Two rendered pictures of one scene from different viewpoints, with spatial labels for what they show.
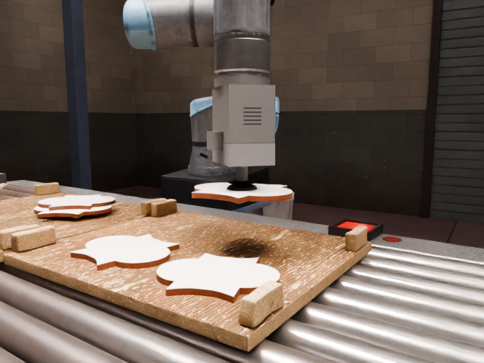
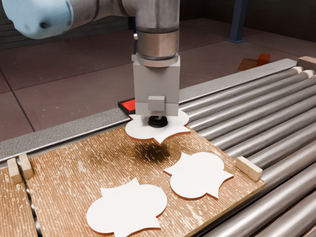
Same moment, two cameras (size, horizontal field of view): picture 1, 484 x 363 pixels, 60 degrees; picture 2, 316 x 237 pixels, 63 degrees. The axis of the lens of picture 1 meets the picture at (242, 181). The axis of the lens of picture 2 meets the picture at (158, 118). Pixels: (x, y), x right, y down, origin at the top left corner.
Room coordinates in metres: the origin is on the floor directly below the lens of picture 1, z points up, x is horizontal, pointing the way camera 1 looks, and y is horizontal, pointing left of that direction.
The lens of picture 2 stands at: (0.40, 0.43, 1.32)
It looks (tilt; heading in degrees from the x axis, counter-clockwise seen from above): 32 degrees down; 292
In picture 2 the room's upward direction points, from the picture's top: straight up
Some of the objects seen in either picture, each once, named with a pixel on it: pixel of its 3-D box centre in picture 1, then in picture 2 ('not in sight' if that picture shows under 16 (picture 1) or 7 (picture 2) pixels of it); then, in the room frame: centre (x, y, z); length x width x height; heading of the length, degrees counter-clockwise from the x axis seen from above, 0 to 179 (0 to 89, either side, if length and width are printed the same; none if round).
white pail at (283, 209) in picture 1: (279, 209); not in sight; (4.40, -0.40, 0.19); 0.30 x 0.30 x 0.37
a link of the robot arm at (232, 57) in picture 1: (241, 61); (155, 41); (0.58, 0.00, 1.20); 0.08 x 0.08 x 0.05
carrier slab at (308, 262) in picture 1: (196, 252); (137, 174); (0.60, 0.07, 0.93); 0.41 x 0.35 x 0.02; 56
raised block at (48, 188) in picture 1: (47, 189); not in sight; (1.05, 0.49, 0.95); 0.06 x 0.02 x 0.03; 145
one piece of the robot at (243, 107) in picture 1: (233, 120); (155, 84); (0.58, 0.01, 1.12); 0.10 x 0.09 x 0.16; 108
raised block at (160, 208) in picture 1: (164, 207); (26, 165); (0.82, 0.15, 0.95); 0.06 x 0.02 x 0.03; 146
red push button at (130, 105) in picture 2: (356, 230); (133, 106); (0.75, -0.21, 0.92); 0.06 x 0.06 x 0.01; 55
